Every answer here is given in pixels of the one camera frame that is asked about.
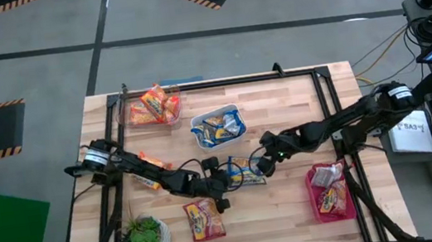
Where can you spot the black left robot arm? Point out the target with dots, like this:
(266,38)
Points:
(173,181)

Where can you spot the orange Maruchan ramen pack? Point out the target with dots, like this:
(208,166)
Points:
(154,100)
(154,161)
(140,115)
(173,107)

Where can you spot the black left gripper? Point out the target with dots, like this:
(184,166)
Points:
(214,184)

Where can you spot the white paper sign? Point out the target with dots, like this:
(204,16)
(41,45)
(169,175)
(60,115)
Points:
(412,133)

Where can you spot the black frame bracket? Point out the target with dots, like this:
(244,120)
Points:
(124,88)
(277,69)

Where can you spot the blue Maruchan ramen pack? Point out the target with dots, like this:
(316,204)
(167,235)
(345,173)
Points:
(249,171)
(217,127)
(233,120)
(202,135)

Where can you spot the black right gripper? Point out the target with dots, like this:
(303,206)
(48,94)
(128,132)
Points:
(271,163)

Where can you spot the clear plastic bin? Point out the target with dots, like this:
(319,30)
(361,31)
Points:
(122,108)

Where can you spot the red Maruchan ramen pack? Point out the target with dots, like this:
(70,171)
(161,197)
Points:
(332,199)
(204,220)
(325,175)

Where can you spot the green succulent in white pot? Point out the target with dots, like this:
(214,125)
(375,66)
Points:
(144,239)

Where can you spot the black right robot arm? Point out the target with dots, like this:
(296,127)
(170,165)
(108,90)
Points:
(345,120)

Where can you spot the blue tape strip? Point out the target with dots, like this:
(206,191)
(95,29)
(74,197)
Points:
(181,80)

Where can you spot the white plastic bin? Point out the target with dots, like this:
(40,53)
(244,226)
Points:
(225,141)

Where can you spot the red plastic bin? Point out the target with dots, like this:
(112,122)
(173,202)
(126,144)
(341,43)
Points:
(314,204)

